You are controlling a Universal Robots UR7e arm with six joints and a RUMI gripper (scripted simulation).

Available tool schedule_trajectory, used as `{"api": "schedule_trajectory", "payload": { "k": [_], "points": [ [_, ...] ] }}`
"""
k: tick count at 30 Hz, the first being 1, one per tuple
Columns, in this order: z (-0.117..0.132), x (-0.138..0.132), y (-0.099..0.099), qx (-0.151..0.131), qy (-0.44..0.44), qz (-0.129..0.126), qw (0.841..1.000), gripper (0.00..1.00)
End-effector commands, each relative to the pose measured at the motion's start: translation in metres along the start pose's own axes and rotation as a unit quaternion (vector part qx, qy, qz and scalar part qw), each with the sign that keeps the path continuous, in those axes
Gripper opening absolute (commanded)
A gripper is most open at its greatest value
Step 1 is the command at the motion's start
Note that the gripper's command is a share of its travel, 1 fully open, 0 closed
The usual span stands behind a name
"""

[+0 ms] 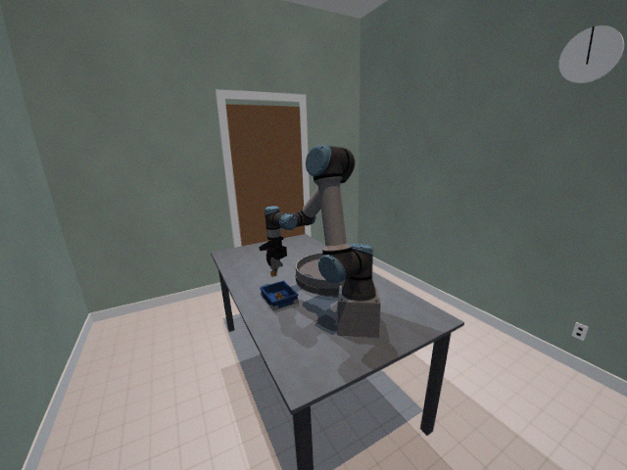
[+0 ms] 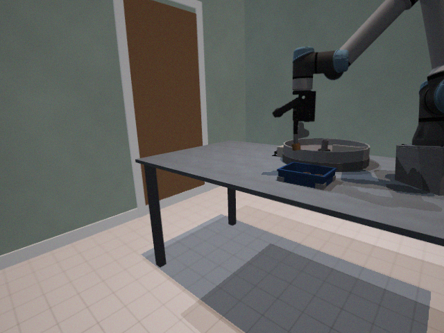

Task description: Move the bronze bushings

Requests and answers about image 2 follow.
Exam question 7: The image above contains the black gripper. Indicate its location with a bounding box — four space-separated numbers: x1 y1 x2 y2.
293 90 316 144

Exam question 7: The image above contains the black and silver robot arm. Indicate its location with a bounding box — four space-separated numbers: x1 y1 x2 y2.
273 0 444 146

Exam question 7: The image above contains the blue open crate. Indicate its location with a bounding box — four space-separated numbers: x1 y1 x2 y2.
277 162 336 190

